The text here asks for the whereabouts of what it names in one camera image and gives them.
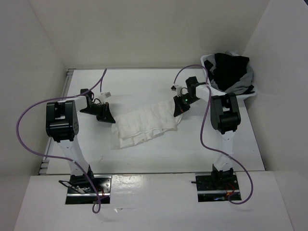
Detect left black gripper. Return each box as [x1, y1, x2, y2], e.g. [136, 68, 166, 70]
[79, 102, 115, 123]

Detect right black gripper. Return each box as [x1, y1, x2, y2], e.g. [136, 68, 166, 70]
[174, 94, 200, 117]

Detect white pleated skirt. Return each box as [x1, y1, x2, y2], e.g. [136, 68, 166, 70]
[111, 100, 182, 150]

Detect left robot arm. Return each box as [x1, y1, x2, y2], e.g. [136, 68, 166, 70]
[46, 89, 116, 193]

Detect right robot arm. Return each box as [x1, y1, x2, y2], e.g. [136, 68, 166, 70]
[171, 77, 241, 189]

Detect black skirt in basket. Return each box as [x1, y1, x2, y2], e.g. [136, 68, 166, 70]
[204, 51, 256, 95]

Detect white plastic basket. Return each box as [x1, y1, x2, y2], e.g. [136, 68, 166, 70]
[200, 52, 257, 100]

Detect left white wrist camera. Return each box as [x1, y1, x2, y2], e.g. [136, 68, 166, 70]
[98, 92, 111, 102]

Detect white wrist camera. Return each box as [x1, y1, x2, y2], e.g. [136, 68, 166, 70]
[171, 85, 183, 96]
[98, 92, 111, 102]

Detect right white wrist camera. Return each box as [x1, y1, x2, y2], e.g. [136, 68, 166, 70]
[171, 85, 183, 96]

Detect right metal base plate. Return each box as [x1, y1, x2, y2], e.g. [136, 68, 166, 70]
[191, 173, 242, 202]

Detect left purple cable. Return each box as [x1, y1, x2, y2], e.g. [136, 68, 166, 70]
[16, 68, 108, 214]

